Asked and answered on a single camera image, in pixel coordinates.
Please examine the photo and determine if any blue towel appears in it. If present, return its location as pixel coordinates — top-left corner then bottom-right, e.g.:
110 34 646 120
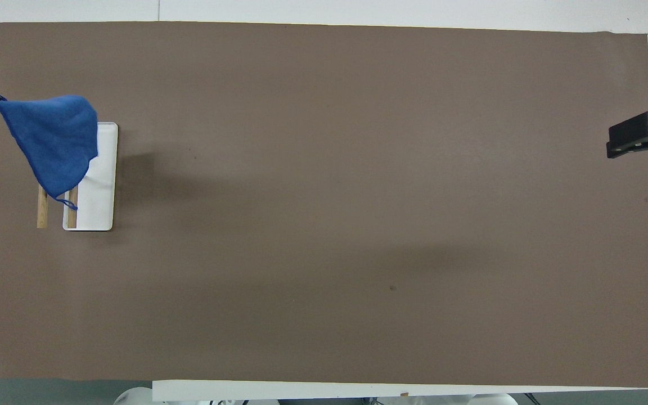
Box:
0 94 100 210

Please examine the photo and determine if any white and wood towel rack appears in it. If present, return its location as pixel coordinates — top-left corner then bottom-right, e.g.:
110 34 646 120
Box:
37 121 119 232

